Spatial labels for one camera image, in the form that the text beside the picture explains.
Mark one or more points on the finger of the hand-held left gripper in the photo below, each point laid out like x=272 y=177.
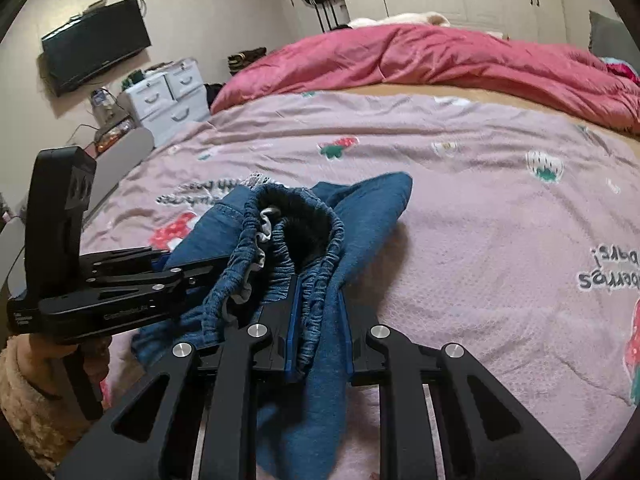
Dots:
x=125 y=260
x=190 y=274

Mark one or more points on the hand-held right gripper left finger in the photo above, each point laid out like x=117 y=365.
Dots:
x=291 y=330

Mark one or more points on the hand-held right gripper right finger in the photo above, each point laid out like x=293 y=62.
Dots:
x=364 y=355

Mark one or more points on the blue pants with lace hem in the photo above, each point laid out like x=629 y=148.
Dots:
x=300 y=240

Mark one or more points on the person's left forearm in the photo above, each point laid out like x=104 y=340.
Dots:
x=35 y=400

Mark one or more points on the person's left hand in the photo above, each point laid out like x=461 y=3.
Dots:
x=99 y=365

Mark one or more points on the pink printed blanket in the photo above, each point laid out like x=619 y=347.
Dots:
x=450 y=240

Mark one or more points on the white drawer cabinet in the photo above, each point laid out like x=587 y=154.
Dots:
x=172 y=105

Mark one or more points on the dark patterned bag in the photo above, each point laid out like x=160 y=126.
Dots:
x=246 y=61

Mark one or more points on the red quilt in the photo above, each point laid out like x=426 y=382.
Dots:
x=425 y=57

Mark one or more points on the cream fluffy cloth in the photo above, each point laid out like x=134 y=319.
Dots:
x=400 y=19

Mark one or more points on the grey pillow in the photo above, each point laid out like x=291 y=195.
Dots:
x=607 y=32

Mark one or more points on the black wall television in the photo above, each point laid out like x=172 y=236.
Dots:
x=95 y=47

